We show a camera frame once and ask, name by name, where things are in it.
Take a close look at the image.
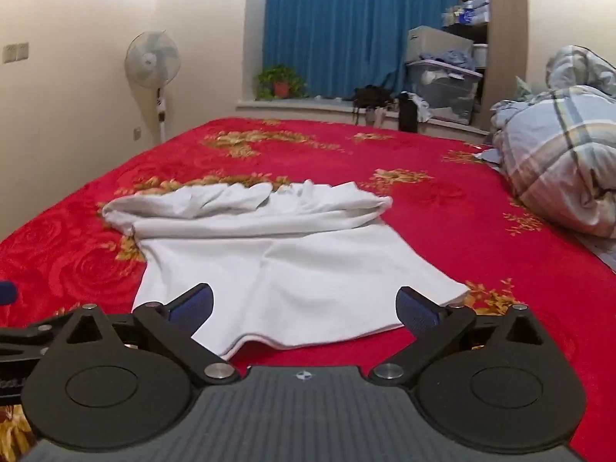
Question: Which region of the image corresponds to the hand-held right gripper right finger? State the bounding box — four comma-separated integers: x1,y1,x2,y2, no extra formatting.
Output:
370,286,569,386

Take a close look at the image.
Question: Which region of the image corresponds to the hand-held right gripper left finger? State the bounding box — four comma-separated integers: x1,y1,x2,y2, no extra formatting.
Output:
48,283,240,387

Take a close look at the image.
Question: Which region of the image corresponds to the white towel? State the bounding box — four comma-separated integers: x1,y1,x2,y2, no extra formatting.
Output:
102,180,471,361

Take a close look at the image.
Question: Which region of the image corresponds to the blue clothes pile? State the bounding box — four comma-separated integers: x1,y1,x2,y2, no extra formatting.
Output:
418,49,477,70

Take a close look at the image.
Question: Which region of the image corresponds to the red floral blanket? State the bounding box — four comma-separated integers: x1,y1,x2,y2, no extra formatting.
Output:
0,116,616,462

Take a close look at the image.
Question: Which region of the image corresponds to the black bottle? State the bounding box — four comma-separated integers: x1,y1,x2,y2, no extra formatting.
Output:
397,91,419,133

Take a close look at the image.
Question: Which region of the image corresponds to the plaid duvet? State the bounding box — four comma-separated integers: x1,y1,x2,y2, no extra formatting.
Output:
474,45,616,270

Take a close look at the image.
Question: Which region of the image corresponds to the clear plastic storage box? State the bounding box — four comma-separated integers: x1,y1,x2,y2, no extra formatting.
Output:
405,59,483,126

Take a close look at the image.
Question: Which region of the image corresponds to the black bag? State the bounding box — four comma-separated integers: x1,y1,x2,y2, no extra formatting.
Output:
353,85,393,123

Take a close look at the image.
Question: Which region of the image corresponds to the potted green plant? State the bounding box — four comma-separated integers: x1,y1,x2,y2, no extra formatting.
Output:
255,65,309,102

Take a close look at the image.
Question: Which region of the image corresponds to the white standing fan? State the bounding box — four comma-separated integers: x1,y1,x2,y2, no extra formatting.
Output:
124,30,182,144

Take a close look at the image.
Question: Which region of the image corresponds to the grey box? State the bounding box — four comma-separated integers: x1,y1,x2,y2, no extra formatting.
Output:
405,25,475,63

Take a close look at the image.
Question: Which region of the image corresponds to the wooden wardrobe panel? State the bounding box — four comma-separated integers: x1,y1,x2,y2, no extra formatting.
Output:
481,0,532,147

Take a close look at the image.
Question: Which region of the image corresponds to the blue curtain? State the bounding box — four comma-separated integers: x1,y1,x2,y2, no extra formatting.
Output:
262,0,460,99

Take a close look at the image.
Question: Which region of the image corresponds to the cluttered shelf unit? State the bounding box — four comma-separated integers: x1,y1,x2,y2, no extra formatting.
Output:
440,0,492,78

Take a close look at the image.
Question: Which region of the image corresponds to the wall switch panel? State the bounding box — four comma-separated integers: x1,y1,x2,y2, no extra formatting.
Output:
2,42,30,64

